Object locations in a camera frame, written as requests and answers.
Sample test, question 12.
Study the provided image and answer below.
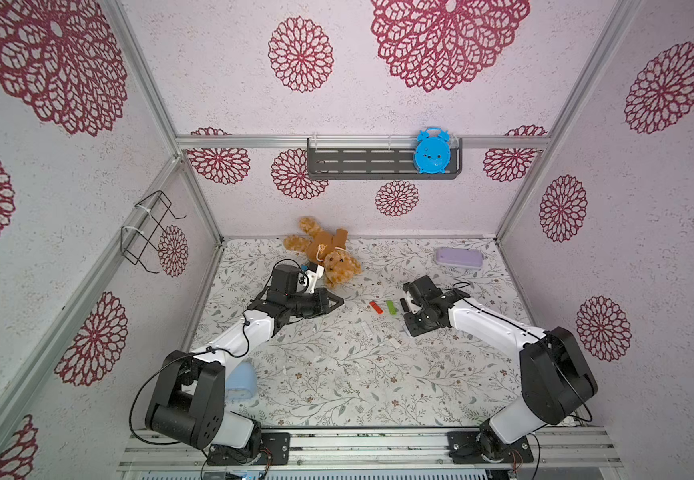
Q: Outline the brown teddy bear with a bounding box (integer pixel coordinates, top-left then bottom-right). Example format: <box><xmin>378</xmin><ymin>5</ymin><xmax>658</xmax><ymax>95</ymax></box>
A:
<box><xmin>283</xmin><ymin>217</ymin><xmax>362</xmax><ymax>289</ymax></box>

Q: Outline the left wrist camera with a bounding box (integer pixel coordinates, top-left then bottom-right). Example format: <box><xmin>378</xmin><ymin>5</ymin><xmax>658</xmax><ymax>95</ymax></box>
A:
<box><xmin>299</xmin><ymin>263</ymin><xmax>325</xmax><ymax>294</ymax></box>

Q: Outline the red usb drive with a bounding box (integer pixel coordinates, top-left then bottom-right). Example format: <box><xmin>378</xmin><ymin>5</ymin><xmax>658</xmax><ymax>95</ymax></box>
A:
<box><xmin>370</xmin><ymin>301</ymin><xmax>384</xmax><ymax>315</ymax></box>

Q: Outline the grey wall shelf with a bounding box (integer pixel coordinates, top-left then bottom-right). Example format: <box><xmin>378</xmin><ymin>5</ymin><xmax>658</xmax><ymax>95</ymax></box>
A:
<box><xmin>306</xmin><ymin>138</ymin><xmax>462</xmax><ymax>180</ymax></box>

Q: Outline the blue alarm clock toy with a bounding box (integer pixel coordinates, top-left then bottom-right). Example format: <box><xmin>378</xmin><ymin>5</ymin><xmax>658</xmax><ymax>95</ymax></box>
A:
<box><xmin>413</xmin><ymin>127</ymin><xmax>451</xmax><ymax>174</ymax></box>

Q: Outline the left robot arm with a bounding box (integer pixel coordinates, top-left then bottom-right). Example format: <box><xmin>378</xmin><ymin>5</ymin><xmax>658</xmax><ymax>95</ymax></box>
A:
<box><xmin>134</xmin><ymin>259</ymin><xmax>344</xmax><ymax>466</ymax></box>

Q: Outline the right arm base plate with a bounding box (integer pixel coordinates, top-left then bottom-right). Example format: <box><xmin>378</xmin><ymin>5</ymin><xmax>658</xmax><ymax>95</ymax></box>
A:
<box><xmin>446</xmin><ymin>430</ymin><xmax>534</xmax><ymax>464</ymax></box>

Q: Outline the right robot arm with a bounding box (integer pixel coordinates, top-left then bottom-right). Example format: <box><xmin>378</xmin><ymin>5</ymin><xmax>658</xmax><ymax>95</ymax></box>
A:
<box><xmin>401</xmin><ymin>276</ymin><xmax>599</xmax><ymax>463</ymax></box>

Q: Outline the green usb drive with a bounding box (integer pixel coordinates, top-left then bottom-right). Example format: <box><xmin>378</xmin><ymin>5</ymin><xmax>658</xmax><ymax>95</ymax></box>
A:
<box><xmin>386</xmin><ymin>300</ymin><xmax>397</xmax><ymax>316</ymax></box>

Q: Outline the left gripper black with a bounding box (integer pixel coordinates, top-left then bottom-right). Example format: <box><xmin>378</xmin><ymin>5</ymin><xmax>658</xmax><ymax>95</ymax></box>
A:
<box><xmin>287</xmin><ymin>287</ymin><xmax>344</xmax><ymax>320</ymax></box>

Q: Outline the black wire wall rack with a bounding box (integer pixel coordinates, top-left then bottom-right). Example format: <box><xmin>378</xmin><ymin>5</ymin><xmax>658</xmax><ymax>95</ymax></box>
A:
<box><xmin>119</xmin><ymin>190</ymin><xmax>187</xmax><ymax>275</ymax></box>

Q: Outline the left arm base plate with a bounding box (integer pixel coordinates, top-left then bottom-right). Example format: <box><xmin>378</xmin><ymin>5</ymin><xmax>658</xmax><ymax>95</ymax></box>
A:
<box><xmin>207</xmin><ymin>432</ymin><xmax>291</xmax><ymax>467</ymax></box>

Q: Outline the light blue cup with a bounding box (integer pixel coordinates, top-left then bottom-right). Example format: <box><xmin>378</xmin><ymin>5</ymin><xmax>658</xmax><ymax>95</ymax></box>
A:
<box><xmin>225</xmin><ymin>362</ymin><xmax>258</xmax><ymax>402</ymax></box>

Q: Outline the aluminium front rail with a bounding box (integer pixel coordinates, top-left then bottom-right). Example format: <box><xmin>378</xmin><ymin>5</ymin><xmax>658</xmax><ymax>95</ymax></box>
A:
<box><xmin>117</xmin><ymin>427</ymin><xmax>624</xmax><ymax>473</ymax></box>

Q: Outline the purple rectangular case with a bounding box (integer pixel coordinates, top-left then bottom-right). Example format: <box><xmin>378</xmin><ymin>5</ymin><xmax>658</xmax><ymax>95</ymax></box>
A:
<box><xmin>435</xmin><ymin>247</ymin><xmax>484</xmax><ymax>270</ymax></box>

